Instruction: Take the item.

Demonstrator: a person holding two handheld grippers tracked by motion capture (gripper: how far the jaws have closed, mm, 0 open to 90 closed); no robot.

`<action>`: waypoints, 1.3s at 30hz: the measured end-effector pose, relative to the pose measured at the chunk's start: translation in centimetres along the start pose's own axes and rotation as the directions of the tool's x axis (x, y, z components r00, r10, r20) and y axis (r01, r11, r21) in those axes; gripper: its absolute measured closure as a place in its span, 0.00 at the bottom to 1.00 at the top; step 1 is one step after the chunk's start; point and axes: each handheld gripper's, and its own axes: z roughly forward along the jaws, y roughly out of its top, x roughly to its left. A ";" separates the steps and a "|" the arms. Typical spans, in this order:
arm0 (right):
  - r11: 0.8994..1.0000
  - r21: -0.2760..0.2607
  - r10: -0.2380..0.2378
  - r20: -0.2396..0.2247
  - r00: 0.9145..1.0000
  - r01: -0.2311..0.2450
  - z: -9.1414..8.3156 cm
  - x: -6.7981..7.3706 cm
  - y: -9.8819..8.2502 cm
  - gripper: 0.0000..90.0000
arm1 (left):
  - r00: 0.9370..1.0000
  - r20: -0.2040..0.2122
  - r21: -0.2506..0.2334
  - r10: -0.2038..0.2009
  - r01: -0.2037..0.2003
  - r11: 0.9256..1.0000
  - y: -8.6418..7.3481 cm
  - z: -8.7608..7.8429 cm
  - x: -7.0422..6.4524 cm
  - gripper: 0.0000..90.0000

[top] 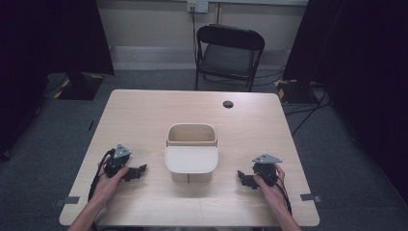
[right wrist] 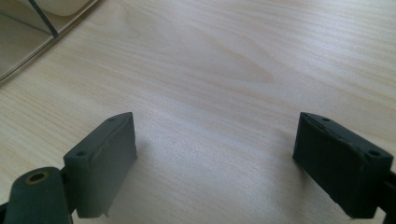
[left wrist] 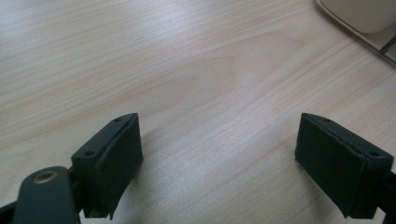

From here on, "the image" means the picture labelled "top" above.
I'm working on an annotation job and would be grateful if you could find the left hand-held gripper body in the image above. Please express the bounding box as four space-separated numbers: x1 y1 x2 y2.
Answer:
103 143 133 179

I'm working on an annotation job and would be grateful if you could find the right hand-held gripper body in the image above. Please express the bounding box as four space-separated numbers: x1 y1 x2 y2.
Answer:
251 153 284 188

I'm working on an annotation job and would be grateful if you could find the person's right hand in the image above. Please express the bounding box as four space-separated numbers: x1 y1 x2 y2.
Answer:
252 163 287 211

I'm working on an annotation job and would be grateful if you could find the person's left hand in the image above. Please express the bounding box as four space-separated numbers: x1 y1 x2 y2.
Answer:
91 163 130 207

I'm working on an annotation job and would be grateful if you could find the grey tape strip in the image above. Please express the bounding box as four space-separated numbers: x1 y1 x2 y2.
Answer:
54 195 81 207
299 192 322 203

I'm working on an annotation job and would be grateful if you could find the beige wooden box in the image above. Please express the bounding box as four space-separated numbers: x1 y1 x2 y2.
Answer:
165 122 219 184

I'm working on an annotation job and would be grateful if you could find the black stand base striped tape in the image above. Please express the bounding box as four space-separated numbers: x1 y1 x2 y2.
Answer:
274 78 319 106
53 71 106 101

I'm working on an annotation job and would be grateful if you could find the black folding chair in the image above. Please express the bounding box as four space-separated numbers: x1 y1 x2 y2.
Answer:
194 23 267 92

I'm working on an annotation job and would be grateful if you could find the black curtain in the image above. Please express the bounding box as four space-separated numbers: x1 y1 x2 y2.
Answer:
283 0 408 204
0 0 115 162

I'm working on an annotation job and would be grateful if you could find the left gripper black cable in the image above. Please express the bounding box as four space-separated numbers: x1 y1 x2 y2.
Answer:
88 148 115 202

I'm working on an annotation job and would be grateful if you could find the black floor cable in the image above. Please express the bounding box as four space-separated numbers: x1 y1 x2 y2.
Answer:
284 84 332 137
251 64 287 88

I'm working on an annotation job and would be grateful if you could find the black wall socket cable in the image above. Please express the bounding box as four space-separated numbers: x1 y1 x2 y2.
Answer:
191 6 199 66

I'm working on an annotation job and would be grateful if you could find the white wall socket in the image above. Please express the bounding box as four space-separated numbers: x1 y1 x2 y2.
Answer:
187 0 210 14

